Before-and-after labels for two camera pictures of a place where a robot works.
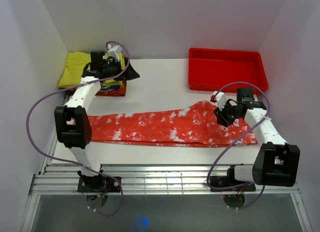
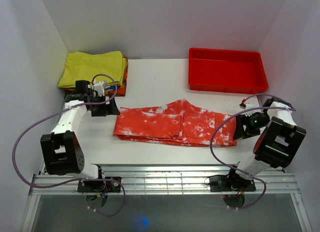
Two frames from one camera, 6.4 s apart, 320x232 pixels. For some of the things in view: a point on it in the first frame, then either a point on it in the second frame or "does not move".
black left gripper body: [114, 69] to [97, 110]
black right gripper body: [227, 115] to [254, 123]
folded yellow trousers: [73, 68] does not move
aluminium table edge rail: [145, 179] does not move
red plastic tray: [226, 70] does not move
